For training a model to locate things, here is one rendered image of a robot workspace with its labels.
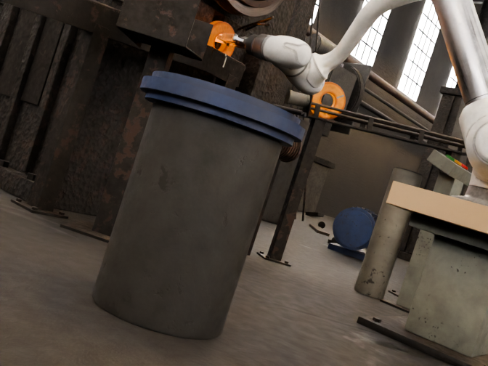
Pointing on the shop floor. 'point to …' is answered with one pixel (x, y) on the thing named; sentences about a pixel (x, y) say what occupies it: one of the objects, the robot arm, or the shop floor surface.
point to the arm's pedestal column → (446, 306)
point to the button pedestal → (442, 184)
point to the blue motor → (353, 231)
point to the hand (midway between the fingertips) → (219, 38)
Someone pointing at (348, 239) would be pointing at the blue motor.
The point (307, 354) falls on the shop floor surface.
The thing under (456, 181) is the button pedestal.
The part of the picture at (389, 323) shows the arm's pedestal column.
